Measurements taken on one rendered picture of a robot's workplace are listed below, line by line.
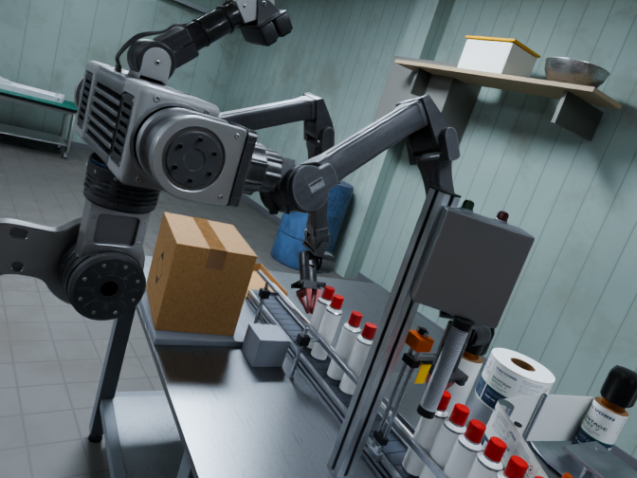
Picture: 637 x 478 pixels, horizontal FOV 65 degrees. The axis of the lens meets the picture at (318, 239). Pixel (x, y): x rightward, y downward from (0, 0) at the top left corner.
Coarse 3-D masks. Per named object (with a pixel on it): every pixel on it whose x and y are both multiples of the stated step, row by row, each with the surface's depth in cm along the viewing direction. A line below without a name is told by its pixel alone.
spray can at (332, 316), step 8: (336, 296) 146; (336, 304) 146; (328, 312) 146; (336, 312) 146; (328, 320) 146; (336, 320) 146; (320, 328) 148; (328, 328) 147; (336, 328) 148; (320, 336) 148; (328, 336) 147; (328, 344) 148; (312, 352) 150; (320, 352) 148; (320, 360) 149
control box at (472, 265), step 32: (448, 224) 91; (480, 224) 91; (448, 256) 93; (480, 256) 92; (512, 256) 91; (416, 288) 95; (448, 288) 94; (480, 288) 93; (512, 288) 93; (480, 320) 94
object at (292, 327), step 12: (264, 300) 181; (276, 300) 185; (276, 312) 174; (288, 312) 177; (288, 324) 167; (312, 360) 148; (324, 372) 144; (336, 384) 139; (348, 396) 135; (372, 432) 122; (396, 444) 121; (396, 456) 116; (396, 468) 112
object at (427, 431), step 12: (444, 396) 107; (444, 408) 107; (420, 420) 110; (432, 420) 107; (420, 432) 109; (432, 432) 108; (420, 444) 109; (432, 444) 109; (408, 456) 111; (408, 468) 111; (420, 468) 110
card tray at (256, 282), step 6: (258, 264) 222; (264, 270) 218; (252, 276) 214; (258, 276) 217; (270, 276) 213; (252, 282) 208; (258, 282) 210; (264, 282) 212; (276, 282) 208; (252, 288) 201; (258, 288) 203; (270, 288) 207; (282, 288) 202; (246, 294) 193
